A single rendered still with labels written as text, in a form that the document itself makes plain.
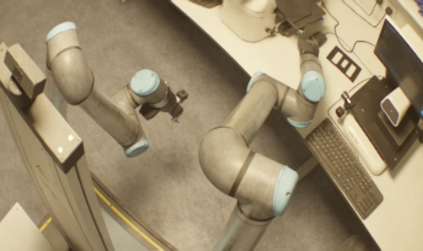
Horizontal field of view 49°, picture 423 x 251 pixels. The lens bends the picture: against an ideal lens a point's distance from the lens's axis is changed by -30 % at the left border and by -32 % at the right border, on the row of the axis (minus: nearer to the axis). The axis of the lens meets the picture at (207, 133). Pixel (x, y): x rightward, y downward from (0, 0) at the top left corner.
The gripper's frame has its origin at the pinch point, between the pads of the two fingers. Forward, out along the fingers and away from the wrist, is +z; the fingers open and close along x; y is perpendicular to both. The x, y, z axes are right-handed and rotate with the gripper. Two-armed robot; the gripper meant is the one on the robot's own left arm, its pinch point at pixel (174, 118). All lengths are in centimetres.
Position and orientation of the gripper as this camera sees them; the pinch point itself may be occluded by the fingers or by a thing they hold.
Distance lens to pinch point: 239.0
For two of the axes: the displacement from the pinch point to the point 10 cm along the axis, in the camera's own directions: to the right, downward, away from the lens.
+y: 7.1, -7.0, -0.2
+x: -6.4, -6.6, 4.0
